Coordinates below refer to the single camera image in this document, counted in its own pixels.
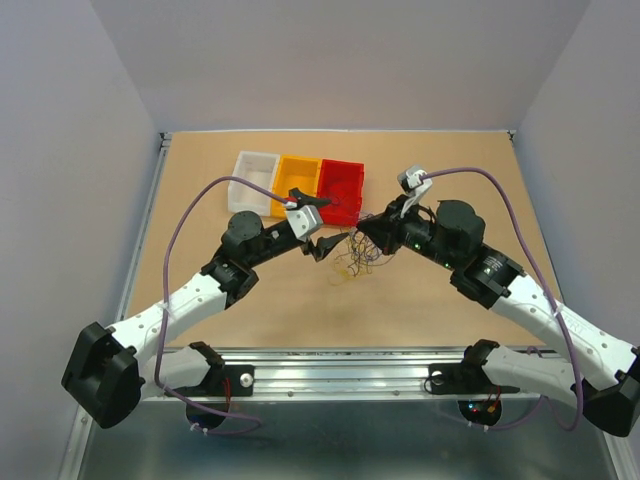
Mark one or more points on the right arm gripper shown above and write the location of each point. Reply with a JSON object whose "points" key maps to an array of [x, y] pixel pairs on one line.
{"points": [[385, 228]]}

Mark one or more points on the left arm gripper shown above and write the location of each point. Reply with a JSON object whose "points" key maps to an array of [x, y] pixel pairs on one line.
{"points": [[324, 245]]}

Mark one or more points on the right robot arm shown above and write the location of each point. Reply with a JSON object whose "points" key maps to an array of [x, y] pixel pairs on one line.
{"points": [[594, 371]]}

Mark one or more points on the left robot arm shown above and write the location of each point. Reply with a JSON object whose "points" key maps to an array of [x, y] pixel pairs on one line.
{"points": [[112, 369]]}

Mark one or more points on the red plastic bin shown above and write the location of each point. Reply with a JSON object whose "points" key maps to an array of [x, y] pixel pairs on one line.
{"points": [[342, 182]]}

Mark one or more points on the yellow plastic bin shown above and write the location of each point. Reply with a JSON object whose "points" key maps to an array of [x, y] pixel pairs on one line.
{"points": [[296, 172]]}

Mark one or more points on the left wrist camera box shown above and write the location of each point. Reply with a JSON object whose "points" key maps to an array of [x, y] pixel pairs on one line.
{"points": [[304, 221]]}

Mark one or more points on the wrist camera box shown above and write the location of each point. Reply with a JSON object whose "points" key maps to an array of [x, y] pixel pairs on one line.
{"points": [[415, 184], [304, 221]]}

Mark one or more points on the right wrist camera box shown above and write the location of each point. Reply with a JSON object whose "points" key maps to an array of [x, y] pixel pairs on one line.
{"points": [[415, 184]]}

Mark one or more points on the aluminium mounting rail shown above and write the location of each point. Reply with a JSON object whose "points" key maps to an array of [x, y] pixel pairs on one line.
{"points": [[327, 376]]}

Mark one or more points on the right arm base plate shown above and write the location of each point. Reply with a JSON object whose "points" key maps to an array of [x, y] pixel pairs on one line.
{"points": [[460, 379]]}

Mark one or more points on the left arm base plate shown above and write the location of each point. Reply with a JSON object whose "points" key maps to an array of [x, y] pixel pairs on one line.
{"points": [[235, 380]]}

